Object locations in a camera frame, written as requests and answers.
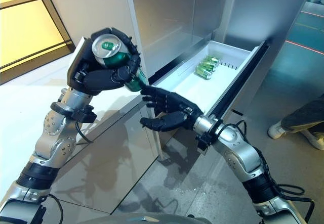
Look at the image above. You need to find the green drink can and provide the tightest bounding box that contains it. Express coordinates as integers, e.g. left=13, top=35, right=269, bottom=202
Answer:
left=206, top=56, right=220, bottom=67
left=194, top=66, right=212, bottom=80
left=91, top=33, right=147, bottom=93
left=199, top=61, right=217, bottom=73

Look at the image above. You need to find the person's dark trouser leg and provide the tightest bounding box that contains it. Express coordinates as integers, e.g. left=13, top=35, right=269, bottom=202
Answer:
left=280, top=100, right=324, bottom=136

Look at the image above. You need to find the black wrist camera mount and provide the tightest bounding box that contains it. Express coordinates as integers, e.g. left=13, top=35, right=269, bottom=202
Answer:
left=50, top=102, right=98, bottom=123
left=196, top=122, right=221, bottom=152

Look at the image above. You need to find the spilled liquid on floor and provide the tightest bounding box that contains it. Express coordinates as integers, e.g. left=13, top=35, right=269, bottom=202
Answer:
left=161, top=175, right=206, bottom=197

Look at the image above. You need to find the white sneaker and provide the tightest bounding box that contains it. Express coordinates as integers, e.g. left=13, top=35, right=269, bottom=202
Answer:
left=267, top=121, right=287, bottom=139
left=301, top=130, right=324, bottom=150

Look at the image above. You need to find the stainless steel fridge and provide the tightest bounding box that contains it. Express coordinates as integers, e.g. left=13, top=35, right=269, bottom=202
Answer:
left=125, top=0, right=314, bottom=159

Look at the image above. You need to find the grey robot torso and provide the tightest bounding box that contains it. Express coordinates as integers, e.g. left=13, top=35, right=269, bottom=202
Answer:
left=121, top=212, right=203, bottom=224

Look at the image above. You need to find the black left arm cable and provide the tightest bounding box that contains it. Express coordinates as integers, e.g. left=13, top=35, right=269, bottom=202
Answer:
left=48, top=121, right=94, bottom=224

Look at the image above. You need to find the glossy grey counter cabinet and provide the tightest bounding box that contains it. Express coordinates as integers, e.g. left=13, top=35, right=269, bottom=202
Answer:
left=50, top=100, right=157, bottom=207

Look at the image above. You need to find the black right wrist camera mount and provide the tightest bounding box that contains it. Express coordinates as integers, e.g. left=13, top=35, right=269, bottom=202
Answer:
left=196, top=122, right=221, bottom=152

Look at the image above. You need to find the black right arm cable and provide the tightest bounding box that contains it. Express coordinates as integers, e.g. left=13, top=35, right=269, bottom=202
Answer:
left=215, top=120, right=316, bottom=222

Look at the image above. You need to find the white tall side panel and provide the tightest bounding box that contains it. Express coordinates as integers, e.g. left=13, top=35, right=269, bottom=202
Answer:
left=42, top=0, right=163, bottom=159

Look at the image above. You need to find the lit yellow wall panel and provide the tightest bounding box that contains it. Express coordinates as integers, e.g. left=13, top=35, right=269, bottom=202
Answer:
left=0, top=0, right=74, bottom=85

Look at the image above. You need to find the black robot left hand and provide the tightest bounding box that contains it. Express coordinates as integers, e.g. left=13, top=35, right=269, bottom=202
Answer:
left=67, top=26, right=142, bottom=96

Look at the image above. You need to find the white fridge drawer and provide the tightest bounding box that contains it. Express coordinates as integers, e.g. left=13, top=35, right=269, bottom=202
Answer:
left=148, top=38, right=270, bottom=156

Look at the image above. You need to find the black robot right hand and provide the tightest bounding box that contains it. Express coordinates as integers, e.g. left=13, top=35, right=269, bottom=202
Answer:
left=140, top=86, right=205, bottom=133

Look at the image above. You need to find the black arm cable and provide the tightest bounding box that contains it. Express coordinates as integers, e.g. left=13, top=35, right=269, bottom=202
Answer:
left=48, top=121, right=94, bottom=224
left=215, top=120, right=316, bottom=222

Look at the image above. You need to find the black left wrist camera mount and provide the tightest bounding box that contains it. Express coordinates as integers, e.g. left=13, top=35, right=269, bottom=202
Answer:
left=50, top=102, right=98, bottom=123

